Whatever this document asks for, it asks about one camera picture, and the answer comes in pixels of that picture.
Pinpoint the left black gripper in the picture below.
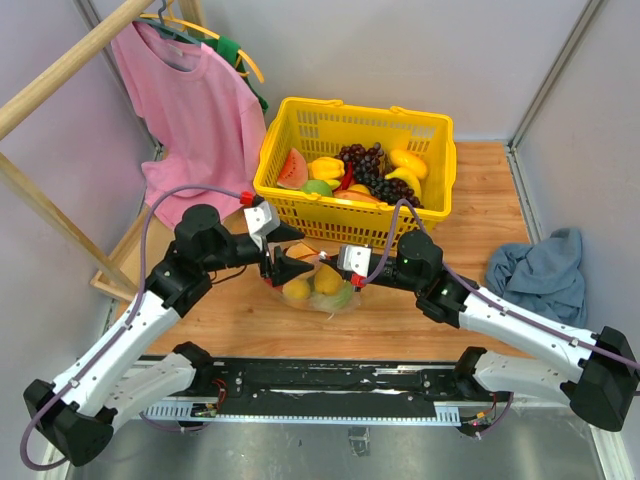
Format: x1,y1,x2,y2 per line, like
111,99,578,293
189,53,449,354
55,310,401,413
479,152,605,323
202,220,315,286

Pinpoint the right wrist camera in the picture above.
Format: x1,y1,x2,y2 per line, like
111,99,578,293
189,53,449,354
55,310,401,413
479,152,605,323
337,245,372,289

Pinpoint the green garment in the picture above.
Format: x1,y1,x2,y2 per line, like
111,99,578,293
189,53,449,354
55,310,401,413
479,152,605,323
203,36,269,114

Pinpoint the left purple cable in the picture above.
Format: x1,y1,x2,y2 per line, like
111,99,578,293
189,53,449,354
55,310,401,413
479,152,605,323
19,184,246,471

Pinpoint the yellow lemon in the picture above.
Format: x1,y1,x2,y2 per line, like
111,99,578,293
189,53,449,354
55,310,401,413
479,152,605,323
314,264,343,296

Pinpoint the blue cloth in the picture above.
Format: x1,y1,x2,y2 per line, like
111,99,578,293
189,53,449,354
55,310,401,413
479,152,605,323
485,228,587,328

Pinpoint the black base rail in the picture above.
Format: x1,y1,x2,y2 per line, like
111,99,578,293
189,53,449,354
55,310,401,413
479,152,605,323
172,355,501,420

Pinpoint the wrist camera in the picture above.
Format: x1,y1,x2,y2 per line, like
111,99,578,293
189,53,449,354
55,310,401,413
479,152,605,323
337,245,372,289
240,192,281,252

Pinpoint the clear zip top bag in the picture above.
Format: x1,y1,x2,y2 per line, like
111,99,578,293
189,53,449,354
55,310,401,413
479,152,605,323
267,240,361,315

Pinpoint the yellow banana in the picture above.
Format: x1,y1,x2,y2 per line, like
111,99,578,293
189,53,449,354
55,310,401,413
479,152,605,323
385,167,422,198

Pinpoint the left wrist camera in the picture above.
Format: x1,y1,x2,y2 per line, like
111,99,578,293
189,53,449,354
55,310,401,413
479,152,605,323
240,192,281,252

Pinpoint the yellow bell pepper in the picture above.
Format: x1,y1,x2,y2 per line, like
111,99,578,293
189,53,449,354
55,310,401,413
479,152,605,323
308,156,345,180

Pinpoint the dark grapes bunch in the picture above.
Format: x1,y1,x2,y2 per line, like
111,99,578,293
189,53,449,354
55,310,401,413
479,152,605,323
333,143,423,208

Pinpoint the wooden clothes rack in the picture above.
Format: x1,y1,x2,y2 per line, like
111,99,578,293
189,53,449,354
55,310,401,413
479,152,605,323
0,0,206,311

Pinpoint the green cabbage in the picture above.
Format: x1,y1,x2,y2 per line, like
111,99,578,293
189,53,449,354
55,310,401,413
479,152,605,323
310,284,353,313

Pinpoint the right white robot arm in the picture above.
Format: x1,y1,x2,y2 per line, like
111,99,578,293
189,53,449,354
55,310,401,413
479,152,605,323
322,230,639,432

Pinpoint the teal clothes hanger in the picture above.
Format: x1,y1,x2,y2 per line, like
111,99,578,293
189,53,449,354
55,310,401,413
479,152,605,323
133,0,204,49

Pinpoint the green guava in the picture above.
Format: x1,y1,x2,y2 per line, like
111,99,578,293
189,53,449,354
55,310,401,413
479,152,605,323
300,179,333,197

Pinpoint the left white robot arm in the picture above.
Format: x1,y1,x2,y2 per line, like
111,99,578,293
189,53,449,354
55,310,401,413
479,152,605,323
20,201,313,471

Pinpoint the red chili pepper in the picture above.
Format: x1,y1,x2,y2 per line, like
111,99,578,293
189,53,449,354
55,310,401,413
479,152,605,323
340,163,354,190

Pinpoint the watermelon slice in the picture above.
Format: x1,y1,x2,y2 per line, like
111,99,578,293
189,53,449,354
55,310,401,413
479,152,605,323
276,148,309,190

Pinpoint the yellow mango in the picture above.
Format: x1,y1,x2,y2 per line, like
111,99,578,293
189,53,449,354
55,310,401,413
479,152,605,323
390,149,428,180

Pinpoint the yellow clothes hanger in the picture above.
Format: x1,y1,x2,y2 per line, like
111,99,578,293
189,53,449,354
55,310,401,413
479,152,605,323
138,1,265,83

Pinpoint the peach fruit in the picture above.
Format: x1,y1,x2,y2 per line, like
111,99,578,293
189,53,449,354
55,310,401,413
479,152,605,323
285,241,318,260
282,278,311,301

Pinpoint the apple slice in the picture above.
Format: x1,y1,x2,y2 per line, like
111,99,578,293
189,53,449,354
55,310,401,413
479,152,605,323
333,189,380,204

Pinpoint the pink t-shirt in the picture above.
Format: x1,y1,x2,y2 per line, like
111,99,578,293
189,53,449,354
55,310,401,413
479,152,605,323
111,22,266,228

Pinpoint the yellow plastic basket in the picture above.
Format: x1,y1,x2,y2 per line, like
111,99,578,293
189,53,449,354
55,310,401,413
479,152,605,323
254,97,457,247

